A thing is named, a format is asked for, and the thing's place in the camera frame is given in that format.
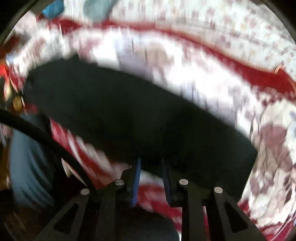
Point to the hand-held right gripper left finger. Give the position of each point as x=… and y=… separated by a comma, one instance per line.
x=136, y=180

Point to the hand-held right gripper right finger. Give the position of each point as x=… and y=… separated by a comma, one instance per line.
x=167, y=183

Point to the black pants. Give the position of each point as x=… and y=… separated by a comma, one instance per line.
x=127, y=115

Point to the person's dark blue clothing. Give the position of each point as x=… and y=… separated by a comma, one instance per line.
x=148, y=227

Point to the pale blue cloth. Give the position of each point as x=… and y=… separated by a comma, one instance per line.
x=30, y=166

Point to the red and white fleece blanket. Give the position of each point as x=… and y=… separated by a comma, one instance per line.
x=185, y=76

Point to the floral quilt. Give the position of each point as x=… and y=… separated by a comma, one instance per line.
x=231, y=30

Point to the teal fleece cloth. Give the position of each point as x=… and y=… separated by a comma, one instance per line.
x=97, y=9

